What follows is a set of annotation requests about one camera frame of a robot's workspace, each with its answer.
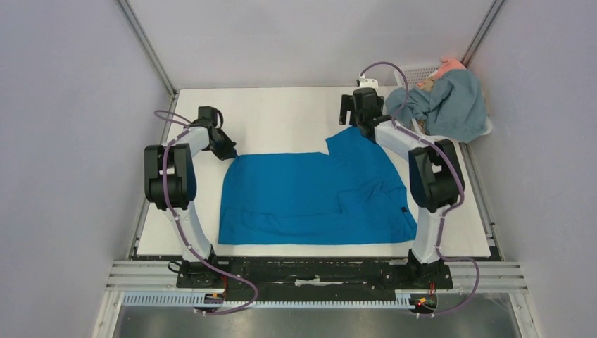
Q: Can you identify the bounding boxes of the bright blue t shirt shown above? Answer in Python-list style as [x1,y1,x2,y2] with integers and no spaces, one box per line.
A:
[218,127,417,245]

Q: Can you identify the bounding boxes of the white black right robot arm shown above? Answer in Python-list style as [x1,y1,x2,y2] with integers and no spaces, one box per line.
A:
[339,87,465,289]

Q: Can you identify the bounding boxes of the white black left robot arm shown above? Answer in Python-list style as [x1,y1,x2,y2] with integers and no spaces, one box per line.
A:
[144,106,238,288]

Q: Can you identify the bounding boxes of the white plastic laundry basket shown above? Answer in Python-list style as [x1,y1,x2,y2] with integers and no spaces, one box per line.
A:
[395,63,493,136]

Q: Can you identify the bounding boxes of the tan t shirt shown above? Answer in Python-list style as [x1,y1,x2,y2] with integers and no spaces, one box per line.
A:
[416,76,438,135]

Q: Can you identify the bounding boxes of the grey-blue t shirt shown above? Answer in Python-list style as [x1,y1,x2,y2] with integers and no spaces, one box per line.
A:
[385,69,488,143]

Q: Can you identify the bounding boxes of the pink t shirt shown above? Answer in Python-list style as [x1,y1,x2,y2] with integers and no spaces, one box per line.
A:
[417,58,466,92]

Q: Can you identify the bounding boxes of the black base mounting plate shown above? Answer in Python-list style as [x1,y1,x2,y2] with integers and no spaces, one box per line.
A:
[166,256,453,303]

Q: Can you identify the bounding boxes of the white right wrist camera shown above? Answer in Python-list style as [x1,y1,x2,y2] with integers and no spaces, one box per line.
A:
[357,77,379,89]

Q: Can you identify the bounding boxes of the aluminium corner frame post left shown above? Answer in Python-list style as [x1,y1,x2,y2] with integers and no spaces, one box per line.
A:
[115,0,177,99]

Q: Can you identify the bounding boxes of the aluminium corner frame post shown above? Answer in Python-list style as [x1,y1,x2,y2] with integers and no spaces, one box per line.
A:
[460,0,507,67]
[115,0,177,99]

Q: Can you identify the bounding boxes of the aluminium corner frame post right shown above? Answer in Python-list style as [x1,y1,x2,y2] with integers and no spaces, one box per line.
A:
[460,0,507,67]

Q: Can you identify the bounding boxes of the aluminium front frame rail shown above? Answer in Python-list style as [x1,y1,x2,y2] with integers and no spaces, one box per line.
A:
[106,261,529,295]

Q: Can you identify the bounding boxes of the white slotted cable duct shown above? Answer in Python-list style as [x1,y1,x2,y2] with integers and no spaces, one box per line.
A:
[122,291,415,310]

